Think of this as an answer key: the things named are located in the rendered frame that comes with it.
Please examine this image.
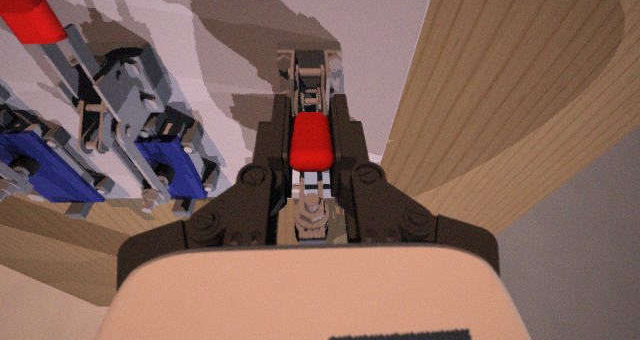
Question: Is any grey fixture plate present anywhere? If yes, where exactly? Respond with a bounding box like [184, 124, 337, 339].
[0, 0, 430, 199]

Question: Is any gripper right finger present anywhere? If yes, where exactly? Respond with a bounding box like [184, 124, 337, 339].
[328, 94, 500, 278]

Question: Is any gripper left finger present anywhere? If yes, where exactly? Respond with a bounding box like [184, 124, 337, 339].
[116, 94, 293, 293]

